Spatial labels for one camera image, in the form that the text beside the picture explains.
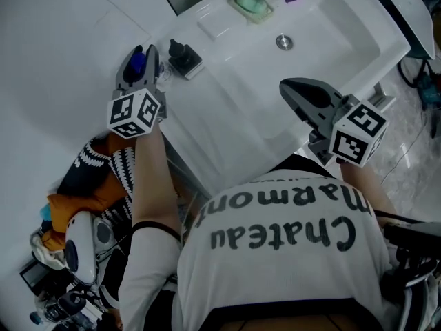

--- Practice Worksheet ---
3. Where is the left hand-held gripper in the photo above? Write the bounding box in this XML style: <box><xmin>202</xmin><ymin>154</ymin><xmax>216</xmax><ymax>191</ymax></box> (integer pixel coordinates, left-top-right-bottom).
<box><xmin>106</xmin><ymin>44</ymin><xmax>169</xmax><ymax>140</ymax></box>

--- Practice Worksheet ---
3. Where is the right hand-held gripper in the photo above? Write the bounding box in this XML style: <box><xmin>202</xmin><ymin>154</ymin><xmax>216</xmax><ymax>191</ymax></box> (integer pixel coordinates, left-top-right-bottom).
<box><xmin>278</xmin><ymin>77</ymin><xmax>390</xmax><ymax>168</ymax></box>

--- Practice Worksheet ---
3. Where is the small blue white bottle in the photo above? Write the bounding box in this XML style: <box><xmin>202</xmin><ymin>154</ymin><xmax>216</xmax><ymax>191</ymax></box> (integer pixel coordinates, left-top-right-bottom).
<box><xmin>125</xmin><ymin>51</ymin><xmax>147</xmax><ymax>82</ymax></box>

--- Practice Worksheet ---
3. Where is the person's right forearm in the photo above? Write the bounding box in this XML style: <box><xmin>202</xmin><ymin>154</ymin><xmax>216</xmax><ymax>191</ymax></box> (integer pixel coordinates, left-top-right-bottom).
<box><xmin>339</xmin><ymin>162</ymin><xmax>397</xmax><ymax>220</ymax></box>

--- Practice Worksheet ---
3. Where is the person's left forearm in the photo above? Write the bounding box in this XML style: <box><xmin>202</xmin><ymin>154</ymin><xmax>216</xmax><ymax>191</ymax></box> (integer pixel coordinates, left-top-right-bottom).
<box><xmin>132</xmin><ymin>126</ymin><xmax>183</xmax><ymax>243</ymax></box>

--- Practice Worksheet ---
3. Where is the clear plastic piece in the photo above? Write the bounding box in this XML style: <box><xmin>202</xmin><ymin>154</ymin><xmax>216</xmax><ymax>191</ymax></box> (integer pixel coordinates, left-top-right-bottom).
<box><xmin>158</xmin><ymin>60</ymin><xmax>175</xmax><ymax>82</ymax></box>

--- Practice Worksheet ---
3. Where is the black knob on white box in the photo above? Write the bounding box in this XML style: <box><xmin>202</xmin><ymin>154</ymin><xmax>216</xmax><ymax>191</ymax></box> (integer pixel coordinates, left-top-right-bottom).
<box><xmin>167</xmin><ymin>38</ymin><xmax>204</xmax><ymax>81</ymax></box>

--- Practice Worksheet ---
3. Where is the metal sink drain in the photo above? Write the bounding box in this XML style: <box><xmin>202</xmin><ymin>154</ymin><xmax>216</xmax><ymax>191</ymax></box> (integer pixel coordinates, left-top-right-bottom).
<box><xmin>275</xmin><ymin>34</ymin><xmax>294</xmax><ymax>50</ymax></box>

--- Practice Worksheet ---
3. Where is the white vanity cabinet with sink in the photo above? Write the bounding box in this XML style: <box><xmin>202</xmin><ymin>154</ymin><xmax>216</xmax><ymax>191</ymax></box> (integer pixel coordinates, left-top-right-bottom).
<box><xmin>113</xmin><ymin>0</ymin><xmax>413</xmax><ymax>199</ymax></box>

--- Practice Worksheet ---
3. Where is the person's leg in black trousers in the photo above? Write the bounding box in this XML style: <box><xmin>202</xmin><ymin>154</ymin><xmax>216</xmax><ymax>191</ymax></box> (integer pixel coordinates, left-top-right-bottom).
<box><xmin>271</xmin><ymin>152</ymin><xmax>337</xmax><ymax>181</ymax></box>

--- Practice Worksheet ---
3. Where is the black white striped knit cloth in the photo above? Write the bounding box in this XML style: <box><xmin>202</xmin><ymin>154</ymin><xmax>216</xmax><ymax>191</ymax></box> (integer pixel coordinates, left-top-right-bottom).
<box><xmin>103</xmin><ymin>146</ymin><xmax>183</xmax><ymax>227</ymax></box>

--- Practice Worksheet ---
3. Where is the black cushion with white zigzag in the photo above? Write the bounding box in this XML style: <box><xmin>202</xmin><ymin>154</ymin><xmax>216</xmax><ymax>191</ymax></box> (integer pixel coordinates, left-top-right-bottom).
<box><xmin>57</xmin><ymin>139</ymin><xmax>115</xmax><ymax>197</ymax></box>

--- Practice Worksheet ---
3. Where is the orange cushion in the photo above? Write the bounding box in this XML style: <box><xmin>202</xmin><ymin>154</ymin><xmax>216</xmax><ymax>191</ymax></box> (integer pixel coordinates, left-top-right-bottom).
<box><xmin>46</xmin><ymin>136</ymin><xmax>139</xmax><ymax>251</ymax></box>

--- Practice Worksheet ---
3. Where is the dark green white bathtub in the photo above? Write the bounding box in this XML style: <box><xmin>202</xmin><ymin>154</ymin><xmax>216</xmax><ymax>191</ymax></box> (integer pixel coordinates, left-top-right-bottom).
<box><xmin>373</xmin><ymin>0</ymin><xmax>441</xmax><ymax>60</ymax></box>

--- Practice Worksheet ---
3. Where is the black chest-mounted device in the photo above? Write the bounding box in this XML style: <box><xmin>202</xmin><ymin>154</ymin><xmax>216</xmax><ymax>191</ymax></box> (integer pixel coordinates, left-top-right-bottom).
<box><xmin>378</xmin><ymin>215</ymin><xmax>441</xmax><ymax>289</ymax></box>

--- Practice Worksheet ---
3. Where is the white printed t-shirt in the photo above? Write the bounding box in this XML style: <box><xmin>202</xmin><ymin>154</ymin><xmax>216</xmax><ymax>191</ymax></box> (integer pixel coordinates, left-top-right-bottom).
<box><xmin>119</xmin><ymin>176</ymin><xmax>414</xmax><ymax>331</ymax></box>

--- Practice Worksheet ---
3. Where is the white grey handheld device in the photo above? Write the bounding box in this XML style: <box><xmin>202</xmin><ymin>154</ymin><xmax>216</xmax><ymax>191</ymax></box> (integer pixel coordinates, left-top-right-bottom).
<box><xmin>63</xmin><ymin>210</ymin><xmax>117</xmax><ymax>285</ymax></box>

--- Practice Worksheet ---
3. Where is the small black monitor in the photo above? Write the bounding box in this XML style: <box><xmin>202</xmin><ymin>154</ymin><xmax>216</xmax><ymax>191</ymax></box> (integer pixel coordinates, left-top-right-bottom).
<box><xmin>19</xmin><ymin>260</ymin><xmax>52</xmax><ymax>296</ymax></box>

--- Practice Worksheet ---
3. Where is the clear bottle with blue cap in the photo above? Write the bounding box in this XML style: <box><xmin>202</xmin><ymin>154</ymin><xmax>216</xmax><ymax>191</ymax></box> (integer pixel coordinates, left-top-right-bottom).
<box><xmin>29</xmin><ymin>307</ymin><xmax>90</xmax><ymax>329</ymax></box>

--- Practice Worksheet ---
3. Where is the black vacuum hose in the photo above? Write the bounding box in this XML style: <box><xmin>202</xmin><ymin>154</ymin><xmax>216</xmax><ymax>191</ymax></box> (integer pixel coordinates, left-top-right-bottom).
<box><xmin>398</xmin><ymin>59</ymin><xmax>432</xmax><ymax>90</ymax></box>

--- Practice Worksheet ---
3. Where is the thin floor cable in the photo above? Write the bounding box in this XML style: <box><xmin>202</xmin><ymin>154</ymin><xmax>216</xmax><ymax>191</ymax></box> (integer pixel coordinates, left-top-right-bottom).
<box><xmin>381</xmin><ymin>115</ymin><xmax>429</xmax><ymax>186</ymax></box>

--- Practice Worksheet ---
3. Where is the grey harness strap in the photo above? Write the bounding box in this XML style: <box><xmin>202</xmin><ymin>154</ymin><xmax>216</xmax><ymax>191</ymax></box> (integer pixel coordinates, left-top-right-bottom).
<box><xmin>402</xmin><ymin>274</ymin><xmax>440</xmax><ymax>331</ymax></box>

